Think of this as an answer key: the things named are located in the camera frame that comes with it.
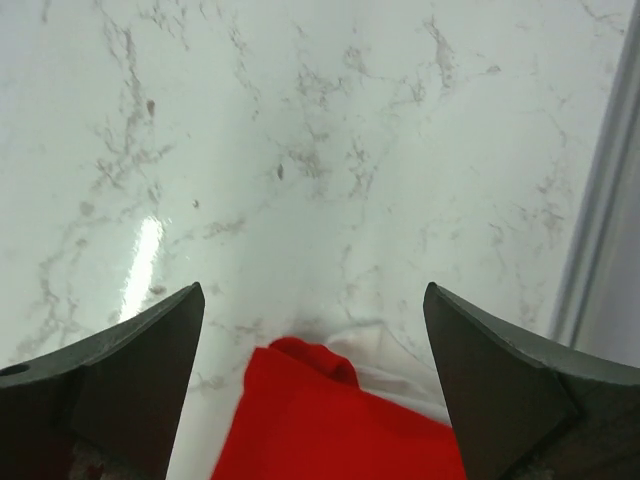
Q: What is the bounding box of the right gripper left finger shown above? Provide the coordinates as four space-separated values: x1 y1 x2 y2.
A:
1 283 205 479

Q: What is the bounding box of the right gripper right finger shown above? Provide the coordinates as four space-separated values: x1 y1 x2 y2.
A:
423 283 639 479

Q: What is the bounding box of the bright red t shirt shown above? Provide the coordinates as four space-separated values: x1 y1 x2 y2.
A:
212 337 466 480

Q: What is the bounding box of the folded white t shirt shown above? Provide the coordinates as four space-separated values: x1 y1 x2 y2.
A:
324 322 451 425

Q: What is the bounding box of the aluminium side rail right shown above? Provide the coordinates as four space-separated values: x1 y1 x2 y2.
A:
551 29 639 366

